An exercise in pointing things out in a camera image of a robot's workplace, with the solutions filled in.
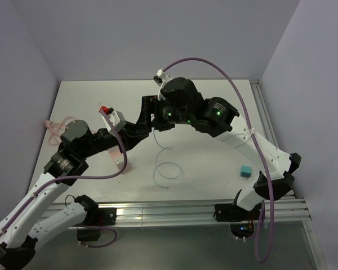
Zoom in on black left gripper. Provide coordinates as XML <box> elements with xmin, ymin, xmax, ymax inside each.
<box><xmin>79</xmin><ymin>120</ymin><xmax>149</xmax><ymax>159</ymax></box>

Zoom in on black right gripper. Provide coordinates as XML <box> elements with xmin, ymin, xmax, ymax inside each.
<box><xmin>134</xmin><ymin>95</ymin><xmax>192</xmax><ymax>133</ymax></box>

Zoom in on thin light blue cable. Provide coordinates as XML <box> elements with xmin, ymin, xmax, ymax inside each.
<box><xmin>152</xmin><ymin>130</ymin><xmax>183</xmax><ymax>189</ymax></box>

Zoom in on blue charger plug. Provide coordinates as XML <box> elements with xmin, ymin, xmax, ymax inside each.
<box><xmin>240</xmin><ymin>165</ymin><xmax>252</xmax><ymax>178</ymax></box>

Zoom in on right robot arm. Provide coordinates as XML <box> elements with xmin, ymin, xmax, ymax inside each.
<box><xmin>136</xmin><ymin>77</ymin><xmax>301</xmax><ymax>219</ymax></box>

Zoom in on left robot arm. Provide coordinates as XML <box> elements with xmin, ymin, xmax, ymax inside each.
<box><xmin>0</xmin><ymin>119</ymin><xmax>153</xmax><ymax>269</ymax></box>

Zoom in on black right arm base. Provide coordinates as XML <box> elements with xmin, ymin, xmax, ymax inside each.
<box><xmin>213</xmin><ymin>203</ymin><xmax>262</xmax><ymax>222</ymax></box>

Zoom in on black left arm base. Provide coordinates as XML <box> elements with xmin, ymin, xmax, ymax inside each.
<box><xmin>76</xmin><ymin>206</ymin><xmax>118</xmax><ymax>242</ymax></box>

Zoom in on pink power strip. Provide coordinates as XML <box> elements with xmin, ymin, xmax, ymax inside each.
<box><xmin>122</xmin><ymin>164</ymin><xmax>132</xmax><ymax>174</ymax></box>

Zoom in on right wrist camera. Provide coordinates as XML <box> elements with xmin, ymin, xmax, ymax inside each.
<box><xmin>153</xmin><ymin>69</ymin><xmax>172</xmax><ymax>101</ymax></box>

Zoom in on pink power strip cord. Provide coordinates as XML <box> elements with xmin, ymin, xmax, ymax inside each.
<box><xmin>43</xmin><ymin>115</ymin><xmax>79</xmax><ymax>147</ymax></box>

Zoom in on aluminium table rail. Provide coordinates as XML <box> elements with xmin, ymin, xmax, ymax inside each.
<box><xmin>5</xmin><ymin>80</ymin><xmax>327</xmax><ymax>270</ymax></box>

